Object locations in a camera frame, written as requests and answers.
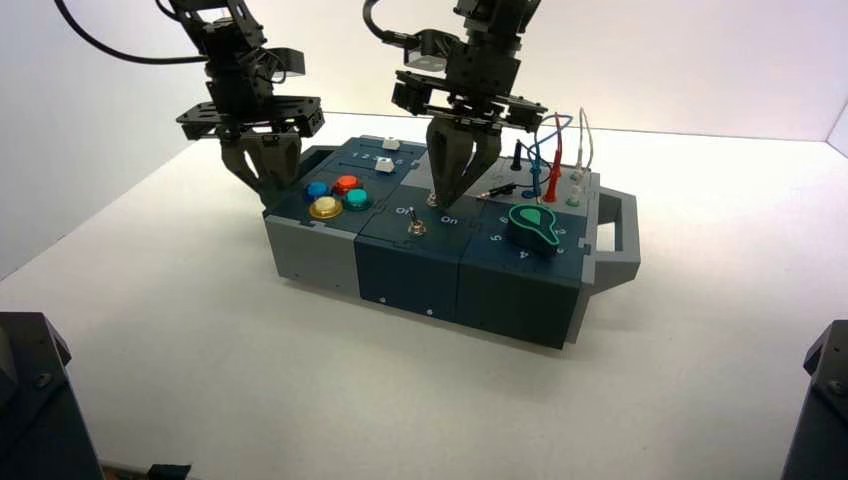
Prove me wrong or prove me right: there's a black banana plug cable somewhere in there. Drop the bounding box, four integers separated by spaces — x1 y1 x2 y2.
475 139 525 200

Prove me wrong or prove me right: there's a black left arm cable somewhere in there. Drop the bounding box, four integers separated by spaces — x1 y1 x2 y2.
54 0 212 67

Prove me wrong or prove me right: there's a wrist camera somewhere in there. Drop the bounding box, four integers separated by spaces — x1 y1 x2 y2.
400 33 458 73
263 47 307 86

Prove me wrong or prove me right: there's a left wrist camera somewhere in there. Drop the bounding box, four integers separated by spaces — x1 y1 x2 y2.
263 47 307 86

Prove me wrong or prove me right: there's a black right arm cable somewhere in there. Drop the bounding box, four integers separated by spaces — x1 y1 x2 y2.
362 0 425 48

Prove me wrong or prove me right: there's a yellow round push button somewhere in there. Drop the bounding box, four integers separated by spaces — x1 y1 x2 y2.
309 197 344 221

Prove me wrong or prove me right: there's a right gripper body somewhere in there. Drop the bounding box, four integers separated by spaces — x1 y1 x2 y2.
390 47 549 132

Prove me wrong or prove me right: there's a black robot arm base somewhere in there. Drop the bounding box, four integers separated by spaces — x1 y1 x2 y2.
781 319 848 480
0 311 104 480

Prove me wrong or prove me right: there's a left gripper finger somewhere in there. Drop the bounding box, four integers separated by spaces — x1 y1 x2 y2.
220 135 270 208
254 131 303 200

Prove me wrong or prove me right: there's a red banana plug cable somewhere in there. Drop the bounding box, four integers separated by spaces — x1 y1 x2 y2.
543 113 564 204

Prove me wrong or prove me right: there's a blue banana plug cable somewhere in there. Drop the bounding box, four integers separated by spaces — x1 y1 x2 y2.
519 119 564 200

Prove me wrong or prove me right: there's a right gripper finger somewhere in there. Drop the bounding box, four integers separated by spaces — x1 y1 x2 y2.
452 129 503 209
425 119 476 211

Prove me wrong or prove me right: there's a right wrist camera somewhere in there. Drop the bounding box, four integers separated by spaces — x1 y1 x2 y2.
400 33 458 73

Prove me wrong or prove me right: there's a white banana plug cable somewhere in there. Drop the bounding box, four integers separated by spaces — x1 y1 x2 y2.
566 107 596 207

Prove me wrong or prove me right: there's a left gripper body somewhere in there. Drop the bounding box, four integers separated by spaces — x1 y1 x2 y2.
175 74 326 142

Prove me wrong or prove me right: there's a green rotary knob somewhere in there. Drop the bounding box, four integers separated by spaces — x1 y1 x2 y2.
507 203 562 258

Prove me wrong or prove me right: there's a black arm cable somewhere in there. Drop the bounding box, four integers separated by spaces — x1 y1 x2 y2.
54 0 212 67
362 0 425 48

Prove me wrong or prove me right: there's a teal and grey task box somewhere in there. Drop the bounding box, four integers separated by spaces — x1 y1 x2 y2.
263 135 643 350

